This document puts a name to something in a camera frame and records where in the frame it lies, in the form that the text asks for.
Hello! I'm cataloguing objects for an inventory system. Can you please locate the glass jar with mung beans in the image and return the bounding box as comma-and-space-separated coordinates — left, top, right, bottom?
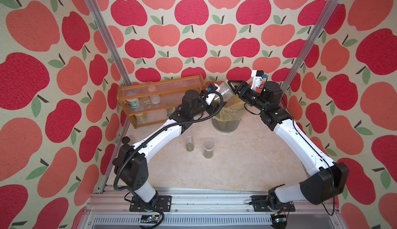
217, 82, 239, 108

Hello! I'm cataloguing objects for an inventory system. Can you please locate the right aluminium frame post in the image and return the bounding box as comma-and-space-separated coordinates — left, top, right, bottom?
281, 0, 340, 94

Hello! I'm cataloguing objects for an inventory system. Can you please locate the orange wooden shelf rack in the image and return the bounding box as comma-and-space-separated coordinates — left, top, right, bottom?
117, 75, 204, 129

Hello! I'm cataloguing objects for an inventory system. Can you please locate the black corrugated cable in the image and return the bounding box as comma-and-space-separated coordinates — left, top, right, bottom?
113, 91, 224, 229

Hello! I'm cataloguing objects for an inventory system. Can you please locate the short clear jar with beans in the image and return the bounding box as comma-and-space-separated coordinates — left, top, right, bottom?
203, 139, 215, 159

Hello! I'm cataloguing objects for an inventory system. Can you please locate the grey bin with yellow bag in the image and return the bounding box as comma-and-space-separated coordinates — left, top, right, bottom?
212, 98, 246, 133

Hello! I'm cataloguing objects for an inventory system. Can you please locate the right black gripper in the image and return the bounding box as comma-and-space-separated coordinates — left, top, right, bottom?
230, 80, 267, 115

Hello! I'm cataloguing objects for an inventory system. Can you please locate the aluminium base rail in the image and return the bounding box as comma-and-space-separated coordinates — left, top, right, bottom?
76, 187, 347, 229

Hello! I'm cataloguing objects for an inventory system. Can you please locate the aluminium frame post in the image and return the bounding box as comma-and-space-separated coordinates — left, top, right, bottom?
85, 0, 132, 86
281, 0, 340, 94

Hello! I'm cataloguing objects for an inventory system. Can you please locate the left aluminium frame post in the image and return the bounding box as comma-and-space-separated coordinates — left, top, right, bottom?
85, 0, 132, 86

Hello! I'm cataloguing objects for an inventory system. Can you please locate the green packet on shelf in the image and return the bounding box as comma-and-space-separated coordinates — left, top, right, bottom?
167, 108, 176, 117

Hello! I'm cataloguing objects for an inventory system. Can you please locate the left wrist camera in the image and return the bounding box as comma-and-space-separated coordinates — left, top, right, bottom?
205, 83, 220, 105

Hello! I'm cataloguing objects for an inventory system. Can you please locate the white bottle on shelf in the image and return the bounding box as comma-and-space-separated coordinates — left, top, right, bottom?
148, 85, 161, 105

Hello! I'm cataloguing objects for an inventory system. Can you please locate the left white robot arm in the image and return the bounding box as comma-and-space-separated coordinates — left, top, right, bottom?
113, 88, 225, 212

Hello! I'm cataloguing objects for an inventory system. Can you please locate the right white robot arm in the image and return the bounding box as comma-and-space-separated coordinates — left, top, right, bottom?
228, 81, 349, 211

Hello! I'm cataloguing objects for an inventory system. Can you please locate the tall clear jar with beans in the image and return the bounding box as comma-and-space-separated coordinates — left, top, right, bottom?
185, 129, 194, 152

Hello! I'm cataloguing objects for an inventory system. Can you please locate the small circuit board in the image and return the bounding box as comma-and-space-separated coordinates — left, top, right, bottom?
140, 215, 161, 224

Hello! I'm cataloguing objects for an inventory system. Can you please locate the yellow can on shelf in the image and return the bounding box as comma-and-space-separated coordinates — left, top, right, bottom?
134, 113, 148, 125

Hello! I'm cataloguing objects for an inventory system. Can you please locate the white printed cup on shelf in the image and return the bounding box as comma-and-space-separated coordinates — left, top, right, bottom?
126, 98, 140, 109

